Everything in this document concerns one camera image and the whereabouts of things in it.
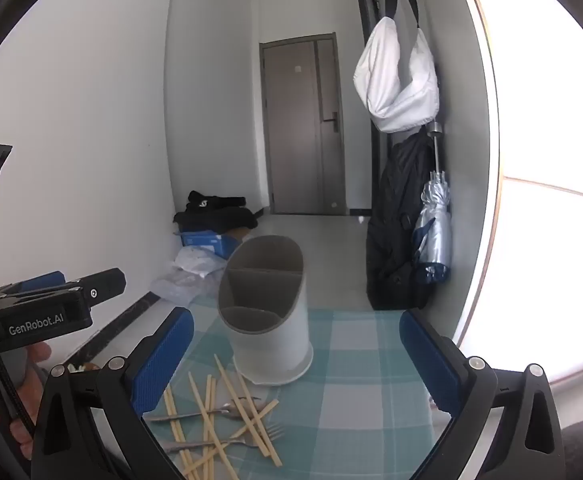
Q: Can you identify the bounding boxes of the white utensil holder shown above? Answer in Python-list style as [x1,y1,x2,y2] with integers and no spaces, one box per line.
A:
[217,235,315,387]

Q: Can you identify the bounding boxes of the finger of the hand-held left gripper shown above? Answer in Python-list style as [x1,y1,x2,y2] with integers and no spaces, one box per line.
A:
[0,270,68,306]
[68,268,126,307]

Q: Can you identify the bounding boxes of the clear plastic bag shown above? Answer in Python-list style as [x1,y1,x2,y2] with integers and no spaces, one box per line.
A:
[151,267,222,306]

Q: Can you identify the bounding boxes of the blue cardboard box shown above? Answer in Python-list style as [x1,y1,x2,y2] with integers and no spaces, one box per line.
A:
[178,230,242,261]

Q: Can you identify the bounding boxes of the pile of wooden chopsticks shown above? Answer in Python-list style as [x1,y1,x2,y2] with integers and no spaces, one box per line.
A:
[164,354,283,480]

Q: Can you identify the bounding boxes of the steel fork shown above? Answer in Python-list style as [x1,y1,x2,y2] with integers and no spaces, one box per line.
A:
[160,421,285,453]
[144,400,262,423]

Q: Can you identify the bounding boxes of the black clothes heap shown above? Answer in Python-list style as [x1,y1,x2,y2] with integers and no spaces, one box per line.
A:
[172,190,259,236]

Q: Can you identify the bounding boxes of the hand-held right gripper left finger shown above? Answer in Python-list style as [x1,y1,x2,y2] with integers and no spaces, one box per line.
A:
[30,306,195,480]

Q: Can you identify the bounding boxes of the grey door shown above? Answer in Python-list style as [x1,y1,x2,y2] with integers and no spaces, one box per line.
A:
[258,33,349,217]

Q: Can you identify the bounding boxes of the silver folded umbrella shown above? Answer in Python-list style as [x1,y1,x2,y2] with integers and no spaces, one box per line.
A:
[411,122,453,288]

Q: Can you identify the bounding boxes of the white shoulder bag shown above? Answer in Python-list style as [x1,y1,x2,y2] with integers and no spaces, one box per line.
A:
[354,0,441,134]

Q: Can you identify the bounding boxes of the bright window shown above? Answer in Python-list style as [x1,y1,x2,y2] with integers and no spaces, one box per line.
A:
[451,0,583,386]

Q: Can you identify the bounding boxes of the black backpack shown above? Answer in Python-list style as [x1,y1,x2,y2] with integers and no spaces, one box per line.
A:
[365,127,452,311]

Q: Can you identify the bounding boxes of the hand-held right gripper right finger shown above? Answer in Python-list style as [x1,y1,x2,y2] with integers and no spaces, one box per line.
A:
[399,308,567,480]

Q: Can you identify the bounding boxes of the teal checked tablecloth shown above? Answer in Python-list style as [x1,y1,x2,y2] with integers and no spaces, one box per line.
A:
[141,307,455,480]

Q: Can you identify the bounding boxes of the person's left hand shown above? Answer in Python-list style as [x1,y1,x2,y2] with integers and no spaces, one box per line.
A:
[0,342,53,457]

